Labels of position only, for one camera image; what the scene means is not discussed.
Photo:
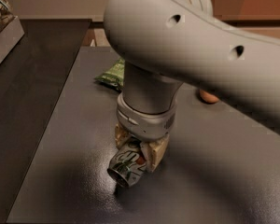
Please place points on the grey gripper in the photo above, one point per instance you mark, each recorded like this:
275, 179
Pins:
145, 124

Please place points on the silver green 7up can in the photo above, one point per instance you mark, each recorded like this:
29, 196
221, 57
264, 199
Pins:
128, 165

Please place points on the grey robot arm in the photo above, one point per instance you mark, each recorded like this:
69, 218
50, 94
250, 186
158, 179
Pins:
166, 43

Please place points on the green chip bag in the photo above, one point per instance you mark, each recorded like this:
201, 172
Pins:
114, 76

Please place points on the orange fruit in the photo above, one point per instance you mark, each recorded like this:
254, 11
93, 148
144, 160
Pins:
208, 97

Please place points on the white snack display box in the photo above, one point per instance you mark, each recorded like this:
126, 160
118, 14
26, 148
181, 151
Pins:
9, 37

